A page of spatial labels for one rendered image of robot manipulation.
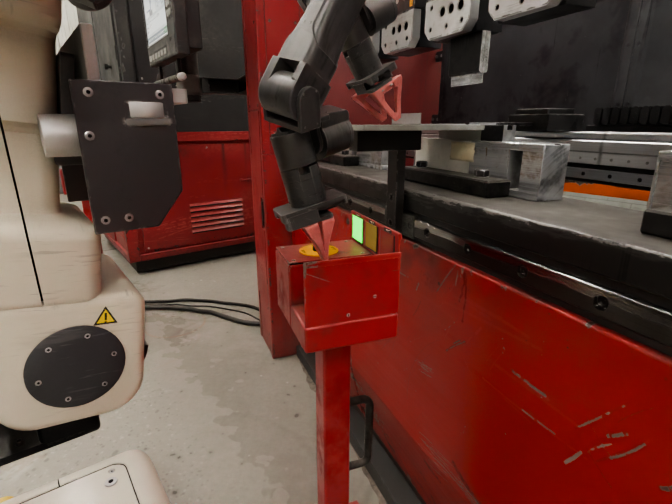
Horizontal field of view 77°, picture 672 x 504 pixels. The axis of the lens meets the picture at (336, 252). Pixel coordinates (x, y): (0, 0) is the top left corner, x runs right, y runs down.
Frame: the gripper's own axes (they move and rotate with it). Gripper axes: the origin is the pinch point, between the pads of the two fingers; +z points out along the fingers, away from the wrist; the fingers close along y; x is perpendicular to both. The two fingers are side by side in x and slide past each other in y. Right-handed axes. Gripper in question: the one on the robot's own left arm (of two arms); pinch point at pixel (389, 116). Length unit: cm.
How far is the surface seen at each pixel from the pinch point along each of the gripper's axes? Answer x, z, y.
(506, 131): -13.1, 11.4, -14.2
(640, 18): -70, 15, -1
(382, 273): 23.9, 13.9, -22.6
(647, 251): 6, 14, -51
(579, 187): -128, 116, 84
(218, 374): 77, 71, 84
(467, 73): -19.1, 1.6, -1.8
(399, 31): -22.7, -10.2, 21.0
